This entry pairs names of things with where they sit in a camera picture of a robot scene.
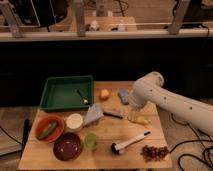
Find black eraser marker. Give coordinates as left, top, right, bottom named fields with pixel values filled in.
left=103, top=112, right=123, bottom=119

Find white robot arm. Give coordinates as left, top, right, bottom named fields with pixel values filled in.
left=128, top=72, right=213, bottom=136

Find green plastic cup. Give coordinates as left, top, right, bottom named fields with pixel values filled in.
left=84, top=133, right=98, bottom=150

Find blue sponge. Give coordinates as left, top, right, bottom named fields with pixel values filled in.
left=118, top=89, right=129, bottom=105

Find small apple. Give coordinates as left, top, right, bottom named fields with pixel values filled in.
left=99, top=89, right=110, bottom=101

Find white black brush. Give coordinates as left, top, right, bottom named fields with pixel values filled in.
left=111, top=131, right=151, bottom=155

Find grey folded cloth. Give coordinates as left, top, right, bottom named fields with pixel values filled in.
left=84, top=103, right=103, bottom=126

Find bunch of dark grapes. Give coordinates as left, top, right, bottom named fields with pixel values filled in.
left=141, top=145, right=169, bottom=162

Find metal spoon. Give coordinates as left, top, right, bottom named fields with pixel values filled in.
left=76, top=89, right=89, bottom=105

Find green plastic tray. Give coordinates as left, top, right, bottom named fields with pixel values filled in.
left=40, top=75, right=94, bottom=112

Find dark purple bowl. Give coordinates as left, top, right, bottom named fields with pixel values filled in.
left=53, top=132, right=83, bottom=161

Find green cucumber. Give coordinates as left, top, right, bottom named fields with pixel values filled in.
left=36, top=122, right=58, bottom=140

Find orange bowl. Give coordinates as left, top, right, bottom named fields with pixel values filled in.
left=35, top=115, right=65, bottom=143

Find black device left edge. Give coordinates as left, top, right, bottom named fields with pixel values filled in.
left=21, top=119, right=31, bottom=151

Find black cable on floor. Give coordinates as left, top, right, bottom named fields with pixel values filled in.
left=168, top=113, right=213, bottom=171

